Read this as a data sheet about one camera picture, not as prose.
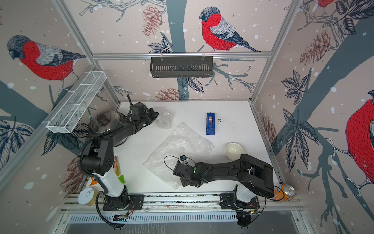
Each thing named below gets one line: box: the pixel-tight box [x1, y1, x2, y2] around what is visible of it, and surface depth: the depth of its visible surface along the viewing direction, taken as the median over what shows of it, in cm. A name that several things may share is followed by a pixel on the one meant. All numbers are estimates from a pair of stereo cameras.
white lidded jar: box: [77, 187, 97, 207], surface depth 73 cm
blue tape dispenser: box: [205, 112, 216, 136], surface depth 103 cm
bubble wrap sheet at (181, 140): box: [142, 121, 215, 190], surface depth 94 cm
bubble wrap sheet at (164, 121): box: [156, 110, 174, 130], surface depth 100 cm
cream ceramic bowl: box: [224, 142, 245, 161], surface depth 90 cm
